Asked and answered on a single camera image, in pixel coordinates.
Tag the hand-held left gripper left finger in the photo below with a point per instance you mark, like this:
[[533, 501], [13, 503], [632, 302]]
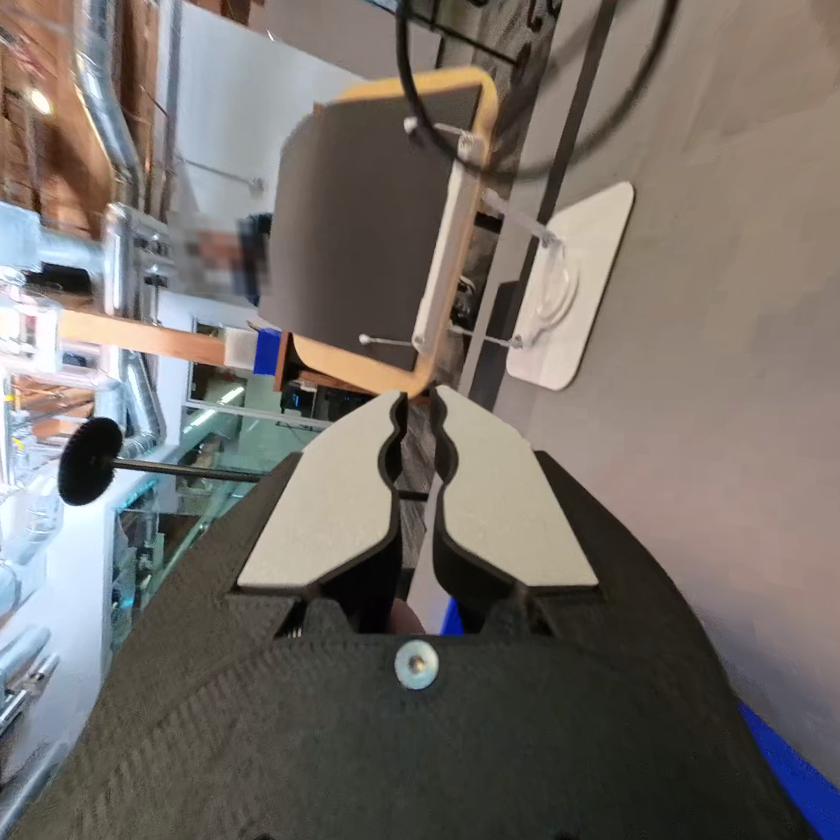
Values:
[[328, 499]]

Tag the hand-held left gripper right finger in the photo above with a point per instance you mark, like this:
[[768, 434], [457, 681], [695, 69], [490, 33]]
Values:
[[512, 505]]

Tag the blue plastic bin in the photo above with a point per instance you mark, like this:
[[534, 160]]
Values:
[[800, 781]]

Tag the small blue box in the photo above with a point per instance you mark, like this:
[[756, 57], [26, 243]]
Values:
[[268, 351]]

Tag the small white box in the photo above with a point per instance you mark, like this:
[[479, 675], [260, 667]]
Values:
[[241, 348]]

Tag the black disc on rod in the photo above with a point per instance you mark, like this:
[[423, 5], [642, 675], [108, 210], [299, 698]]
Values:
[[88, 459]]

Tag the wooden beam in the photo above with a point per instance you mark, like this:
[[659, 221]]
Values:
[[144, 334]]

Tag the wood-framed dark panel board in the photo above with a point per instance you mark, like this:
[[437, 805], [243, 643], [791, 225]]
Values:
[[361, 229]]

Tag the black tape strip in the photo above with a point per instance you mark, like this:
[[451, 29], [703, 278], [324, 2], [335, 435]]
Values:
[[579, 98]]

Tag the silver air duct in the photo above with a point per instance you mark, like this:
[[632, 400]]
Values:
[[105, 98], [141, 407]]

